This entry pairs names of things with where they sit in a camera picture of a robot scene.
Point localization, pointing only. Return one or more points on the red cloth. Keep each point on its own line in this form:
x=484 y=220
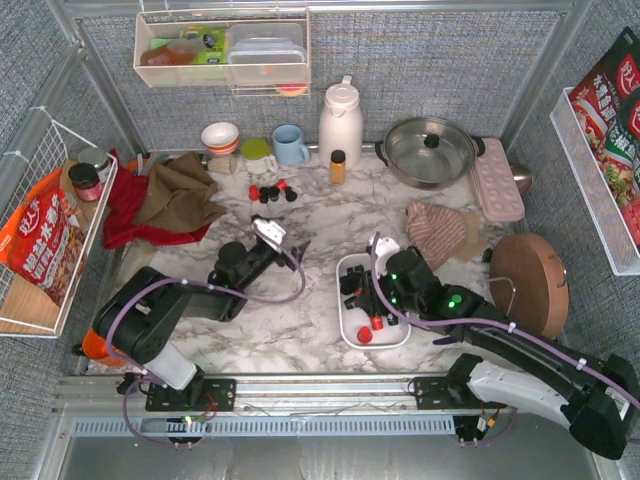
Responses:
x=125 y=199

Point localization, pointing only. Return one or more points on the steel pot with lid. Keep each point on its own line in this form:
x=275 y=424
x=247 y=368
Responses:
x=429 y=153

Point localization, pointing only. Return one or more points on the red tray capsule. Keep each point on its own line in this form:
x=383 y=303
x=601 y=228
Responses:
x=364 y=335
x=377 y=323

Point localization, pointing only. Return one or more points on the blue mug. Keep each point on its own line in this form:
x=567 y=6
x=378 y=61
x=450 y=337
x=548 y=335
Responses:
x=289 y=147

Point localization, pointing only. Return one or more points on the white storage tray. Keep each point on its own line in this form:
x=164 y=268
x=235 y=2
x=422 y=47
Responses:
x=357 y=329

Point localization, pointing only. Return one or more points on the metal base rail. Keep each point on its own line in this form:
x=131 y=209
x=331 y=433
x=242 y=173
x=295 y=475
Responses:
x=303 y=406

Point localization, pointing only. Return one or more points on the white orange bowl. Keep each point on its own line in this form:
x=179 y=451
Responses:
x=220 y=138

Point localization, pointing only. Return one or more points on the red jar black lid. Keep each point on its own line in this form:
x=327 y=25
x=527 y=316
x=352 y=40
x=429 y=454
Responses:
x=85 y=181

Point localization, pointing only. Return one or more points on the brown cloth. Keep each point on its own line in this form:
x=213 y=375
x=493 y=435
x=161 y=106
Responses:
x=178 y=196

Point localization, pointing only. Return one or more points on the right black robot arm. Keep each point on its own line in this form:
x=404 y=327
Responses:
x=596 y=400

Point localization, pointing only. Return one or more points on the pink egg tray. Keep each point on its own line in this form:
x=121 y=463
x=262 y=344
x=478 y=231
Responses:
x=493 y=184

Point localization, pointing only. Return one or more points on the orange spice bottle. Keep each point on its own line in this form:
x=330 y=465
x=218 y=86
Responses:
x=337 y=167

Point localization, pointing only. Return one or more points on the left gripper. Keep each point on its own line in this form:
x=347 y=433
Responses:
x=279 y=252

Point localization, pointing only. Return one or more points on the small glass cup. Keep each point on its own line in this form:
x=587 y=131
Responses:
x=225 y=165

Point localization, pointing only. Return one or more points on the striped pink cloth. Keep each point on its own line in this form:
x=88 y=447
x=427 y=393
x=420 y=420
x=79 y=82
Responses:
x=440 y=233

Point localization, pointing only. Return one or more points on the green label bottle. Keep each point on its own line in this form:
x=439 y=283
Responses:
x=216 y=41

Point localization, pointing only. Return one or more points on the white wire basket right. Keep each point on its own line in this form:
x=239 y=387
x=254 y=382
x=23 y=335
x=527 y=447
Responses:
x=616 y=240

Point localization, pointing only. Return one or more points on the red snack bag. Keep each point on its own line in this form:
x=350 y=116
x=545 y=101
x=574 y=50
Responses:
x=42 y=240

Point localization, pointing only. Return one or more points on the green lid cup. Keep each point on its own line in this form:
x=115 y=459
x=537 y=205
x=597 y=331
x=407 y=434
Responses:
x=257 y=156

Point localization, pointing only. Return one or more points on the cream wall shelf basket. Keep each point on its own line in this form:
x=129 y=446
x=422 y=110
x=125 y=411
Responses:
x=163 y=59

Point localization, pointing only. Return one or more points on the orange ball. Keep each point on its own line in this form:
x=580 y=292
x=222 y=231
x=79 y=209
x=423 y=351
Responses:
x=94 y=347

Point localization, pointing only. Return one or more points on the white thermos jug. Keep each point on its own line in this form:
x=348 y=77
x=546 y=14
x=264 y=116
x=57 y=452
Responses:
x=341 y=124

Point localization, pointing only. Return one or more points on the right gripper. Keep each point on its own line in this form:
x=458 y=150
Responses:
x=370 y=293

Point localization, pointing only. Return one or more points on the round wooden board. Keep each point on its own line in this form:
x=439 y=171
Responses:
x=528 y=283

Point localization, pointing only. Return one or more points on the red seasoning packets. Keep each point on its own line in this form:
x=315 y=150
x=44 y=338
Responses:
x=606 y=105

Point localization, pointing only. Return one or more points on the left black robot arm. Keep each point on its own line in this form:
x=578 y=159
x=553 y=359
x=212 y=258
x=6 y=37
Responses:
x=140 y=318

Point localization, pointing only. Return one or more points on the clear plastic containers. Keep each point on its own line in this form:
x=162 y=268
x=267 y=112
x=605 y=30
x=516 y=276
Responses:
x=266 y=53

